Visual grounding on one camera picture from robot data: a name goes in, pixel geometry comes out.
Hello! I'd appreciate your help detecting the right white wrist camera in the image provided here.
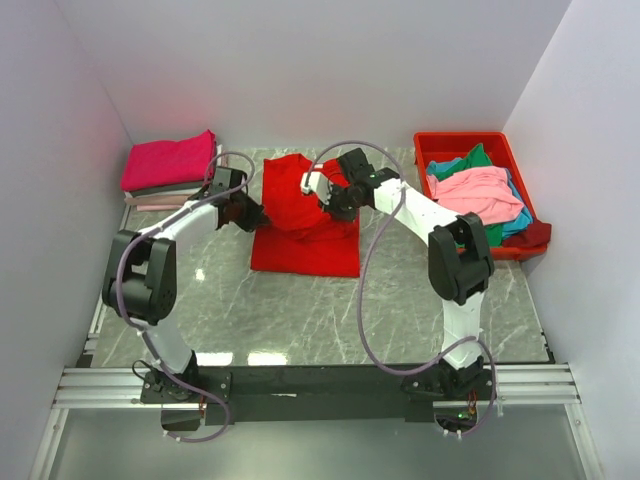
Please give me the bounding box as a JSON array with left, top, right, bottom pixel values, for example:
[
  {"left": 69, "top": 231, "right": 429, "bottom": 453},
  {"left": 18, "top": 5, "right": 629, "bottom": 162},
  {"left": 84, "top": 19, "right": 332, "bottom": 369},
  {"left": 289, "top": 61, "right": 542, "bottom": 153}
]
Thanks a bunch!
[{"left": 300, "top": 171, "right": 331, "bottom": 205}]

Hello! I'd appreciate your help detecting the aluminium frame rail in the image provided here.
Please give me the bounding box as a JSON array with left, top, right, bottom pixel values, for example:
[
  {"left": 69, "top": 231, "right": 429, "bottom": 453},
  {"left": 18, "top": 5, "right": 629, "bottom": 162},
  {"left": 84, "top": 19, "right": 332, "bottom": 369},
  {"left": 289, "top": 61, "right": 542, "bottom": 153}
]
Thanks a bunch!
[{"left": 52, "top": 364, "right": 580, "bottom": 410}]

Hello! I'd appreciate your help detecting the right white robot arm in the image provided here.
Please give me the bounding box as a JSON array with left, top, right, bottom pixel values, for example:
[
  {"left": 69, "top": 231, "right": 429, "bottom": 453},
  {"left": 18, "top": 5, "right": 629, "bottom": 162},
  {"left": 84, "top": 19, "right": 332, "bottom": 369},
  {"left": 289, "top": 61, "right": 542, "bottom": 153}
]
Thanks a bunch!
[{"left": 300, "top": 142, "right": 495, "bottom": 399}]

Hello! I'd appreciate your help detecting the red plastic bin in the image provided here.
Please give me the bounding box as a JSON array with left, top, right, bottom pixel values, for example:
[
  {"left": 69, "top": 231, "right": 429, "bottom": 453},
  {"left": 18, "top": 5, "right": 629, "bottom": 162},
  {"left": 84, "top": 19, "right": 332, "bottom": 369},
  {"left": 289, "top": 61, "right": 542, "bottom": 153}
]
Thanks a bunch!
[{"left": 414, "top": 132, "right": 547, "bottom": 261}]

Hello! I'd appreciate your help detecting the folded light pink t-shirt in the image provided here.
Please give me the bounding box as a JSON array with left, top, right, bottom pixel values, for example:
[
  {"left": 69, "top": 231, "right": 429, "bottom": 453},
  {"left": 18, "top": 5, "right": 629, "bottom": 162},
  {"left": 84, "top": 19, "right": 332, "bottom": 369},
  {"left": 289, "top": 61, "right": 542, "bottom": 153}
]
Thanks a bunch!
[{"left": 134, "top": 152, "right": 229, "bottom": 213}]

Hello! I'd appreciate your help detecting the folded magenta t-shirt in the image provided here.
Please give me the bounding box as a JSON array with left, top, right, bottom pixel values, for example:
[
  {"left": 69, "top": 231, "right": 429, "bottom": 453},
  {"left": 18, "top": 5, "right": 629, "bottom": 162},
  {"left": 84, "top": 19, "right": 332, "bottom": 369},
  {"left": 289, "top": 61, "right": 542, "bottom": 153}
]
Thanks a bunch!
[{"left": 120, "top": 130, "right": 216, "bottom": 192}]

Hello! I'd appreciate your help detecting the green t-shirt in bin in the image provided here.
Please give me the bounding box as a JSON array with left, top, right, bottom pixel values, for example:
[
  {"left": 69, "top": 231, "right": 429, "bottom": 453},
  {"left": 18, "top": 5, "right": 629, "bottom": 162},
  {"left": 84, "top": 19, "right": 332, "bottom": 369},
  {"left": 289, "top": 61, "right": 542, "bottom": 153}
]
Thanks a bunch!
[{"left": 453, "top": 143, "right": 502, "bottom": 247}]

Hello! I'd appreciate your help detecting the light blue t-shirt in bin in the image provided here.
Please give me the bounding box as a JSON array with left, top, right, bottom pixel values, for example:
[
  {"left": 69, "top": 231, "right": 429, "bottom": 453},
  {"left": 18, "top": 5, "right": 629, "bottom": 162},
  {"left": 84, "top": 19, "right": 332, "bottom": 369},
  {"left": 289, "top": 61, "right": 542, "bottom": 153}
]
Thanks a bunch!
[{"left": 426, "top": 157, "right": 533, "bottom": 241}]

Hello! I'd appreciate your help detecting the pink t-shirt in bin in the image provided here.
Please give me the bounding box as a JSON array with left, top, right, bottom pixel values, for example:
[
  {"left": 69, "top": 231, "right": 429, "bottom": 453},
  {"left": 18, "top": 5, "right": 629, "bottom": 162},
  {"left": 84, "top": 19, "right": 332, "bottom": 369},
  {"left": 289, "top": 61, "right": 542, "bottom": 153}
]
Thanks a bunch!
[{"left": 427, "top": 166, "right": 524, "bottom": 225}]

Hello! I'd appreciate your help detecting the dark red t-shirt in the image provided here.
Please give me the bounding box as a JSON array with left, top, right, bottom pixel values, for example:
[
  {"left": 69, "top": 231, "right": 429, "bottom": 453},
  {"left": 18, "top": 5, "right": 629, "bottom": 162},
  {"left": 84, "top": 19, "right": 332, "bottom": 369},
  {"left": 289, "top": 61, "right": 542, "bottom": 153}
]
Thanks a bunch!
[{"left": 502, "top": 220, "right": 552, "bottom": 249}]

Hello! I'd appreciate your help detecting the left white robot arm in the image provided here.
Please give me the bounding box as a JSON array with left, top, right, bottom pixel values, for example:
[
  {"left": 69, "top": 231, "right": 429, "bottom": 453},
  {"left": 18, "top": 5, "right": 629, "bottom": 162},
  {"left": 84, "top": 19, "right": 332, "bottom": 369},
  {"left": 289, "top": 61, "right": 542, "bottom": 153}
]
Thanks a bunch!
[{"left": 102, "top": 166, "right": 269, "bottom": 402}]

